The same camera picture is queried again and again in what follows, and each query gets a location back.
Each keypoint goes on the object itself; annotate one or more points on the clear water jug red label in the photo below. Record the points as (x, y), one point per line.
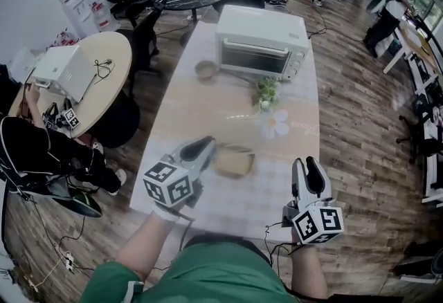
(102, 16)

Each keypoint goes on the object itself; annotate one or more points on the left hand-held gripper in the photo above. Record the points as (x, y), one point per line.
(169, 184)

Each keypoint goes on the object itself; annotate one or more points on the white power strip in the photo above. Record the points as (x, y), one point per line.
(70, 261)

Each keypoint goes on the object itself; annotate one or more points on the small green plant bouquet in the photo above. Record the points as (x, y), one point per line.
(266, 90)

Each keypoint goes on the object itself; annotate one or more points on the black white metal rack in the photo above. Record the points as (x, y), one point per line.
(432, 187)

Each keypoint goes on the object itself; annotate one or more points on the wooden desk white legs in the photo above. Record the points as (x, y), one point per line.
(425, 49)

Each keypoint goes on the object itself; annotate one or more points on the person's green shirt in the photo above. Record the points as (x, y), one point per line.
(214, 277)

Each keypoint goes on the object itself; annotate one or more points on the checked beige tablecloth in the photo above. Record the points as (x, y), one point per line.
(242, 198)

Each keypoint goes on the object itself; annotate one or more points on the person's left forearm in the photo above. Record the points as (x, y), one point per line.
(145, 249)

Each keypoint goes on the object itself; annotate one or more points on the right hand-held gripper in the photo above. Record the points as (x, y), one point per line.
(318, 223)

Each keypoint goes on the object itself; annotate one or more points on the brown bowl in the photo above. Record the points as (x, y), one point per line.
(205, 70)

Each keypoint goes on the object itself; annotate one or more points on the square brown baking tray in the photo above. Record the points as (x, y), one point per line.
(233, 166)

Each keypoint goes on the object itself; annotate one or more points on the round wooden table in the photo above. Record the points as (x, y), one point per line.
(114, 49)

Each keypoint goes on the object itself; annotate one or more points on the person's black trousers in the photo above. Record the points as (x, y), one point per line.
(225, 241)

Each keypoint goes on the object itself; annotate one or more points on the person's right forearm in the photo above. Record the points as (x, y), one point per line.
(308, 270)

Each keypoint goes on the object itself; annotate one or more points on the white water dispenser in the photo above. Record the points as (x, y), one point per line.
(79, 14)

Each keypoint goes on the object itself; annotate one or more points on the white wristband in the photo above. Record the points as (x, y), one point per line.
(166, 213)

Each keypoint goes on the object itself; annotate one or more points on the white toaster oven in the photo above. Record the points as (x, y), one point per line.
(259, 25)
(65, 70)

